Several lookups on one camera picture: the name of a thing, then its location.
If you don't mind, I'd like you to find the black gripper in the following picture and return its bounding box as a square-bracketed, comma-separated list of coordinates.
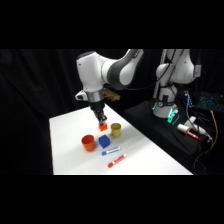
[88, 101, 108, 126]

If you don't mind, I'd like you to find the small orange cube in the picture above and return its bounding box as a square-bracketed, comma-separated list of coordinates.
[98, 121, 109, 132]

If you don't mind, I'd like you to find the blue cube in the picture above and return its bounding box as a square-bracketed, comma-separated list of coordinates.
[98, 134, 112, 149]

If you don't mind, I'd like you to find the yellow cup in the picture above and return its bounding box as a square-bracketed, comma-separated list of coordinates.
[110, 122, 122, 138]

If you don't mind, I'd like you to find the orange cup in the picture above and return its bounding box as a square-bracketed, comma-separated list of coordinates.
[81, 134, 96, 153]

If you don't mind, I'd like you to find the blue capped white marker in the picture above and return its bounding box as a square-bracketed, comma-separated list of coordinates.
[101, 146, 122, 157]

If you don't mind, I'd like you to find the red capped white marker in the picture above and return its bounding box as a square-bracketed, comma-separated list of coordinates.
[107, 153, 128, 169]

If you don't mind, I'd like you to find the black robot stand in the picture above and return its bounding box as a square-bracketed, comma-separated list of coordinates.
[123, 98, 224, 176]

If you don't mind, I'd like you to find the black curtain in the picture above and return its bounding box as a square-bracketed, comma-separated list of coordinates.
[0, 49, 224, 176]

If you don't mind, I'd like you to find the white cylinder roll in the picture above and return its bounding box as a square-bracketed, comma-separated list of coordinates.
[176, 123, 190, 134]

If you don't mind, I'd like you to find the blue lit device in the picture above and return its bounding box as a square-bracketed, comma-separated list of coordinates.
[183, 89, 194, 110]

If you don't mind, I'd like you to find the red marker with white tip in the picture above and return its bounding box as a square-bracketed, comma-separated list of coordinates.
[186, 130, 200, 141]

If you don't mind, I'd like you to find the blue backlit keyboard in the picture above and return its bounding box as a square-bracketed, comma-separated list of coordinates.
[198, 93, 224, 112]

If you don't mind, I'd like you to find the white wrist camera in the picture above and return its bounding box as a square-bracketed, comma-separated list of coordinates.
[74, 88, 89, 102]

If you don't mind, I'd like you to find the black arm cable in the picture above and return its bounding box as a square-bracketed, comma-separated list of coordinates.
[104, 49, 179, 92]

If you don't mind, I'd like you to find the yellow cable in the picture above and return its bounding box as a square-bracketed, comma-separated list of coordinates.
[210, 110, 220, 142]

